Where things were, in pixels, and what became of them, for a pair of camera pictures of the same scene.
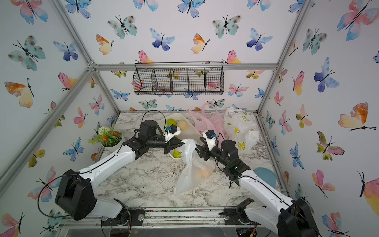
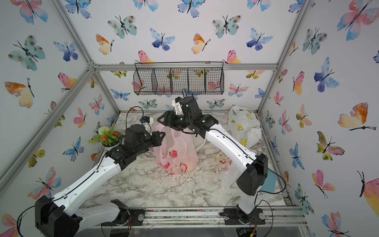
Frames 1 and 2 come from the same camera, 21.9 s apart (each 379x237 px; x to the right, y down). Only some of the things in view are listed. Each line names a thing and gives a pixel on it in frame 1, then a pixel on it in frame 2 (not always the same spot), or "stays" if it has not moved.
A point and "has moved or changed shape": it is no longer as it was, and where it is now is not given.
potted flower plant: [107, 137] stays
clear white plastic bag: [195, 169] has moved or changed shape
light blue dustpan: [266, 176] stays
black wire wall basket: [179, 78] stays
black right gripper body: [216, 153] to [179, 122]
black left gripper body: [160, 143] to [153, 140]
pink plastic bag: [211, 119] has moved or changed shape
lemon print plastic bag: [240, 127] stays
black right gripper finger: [200, 150] to [167, 119]
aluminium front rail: [165, 217] stays
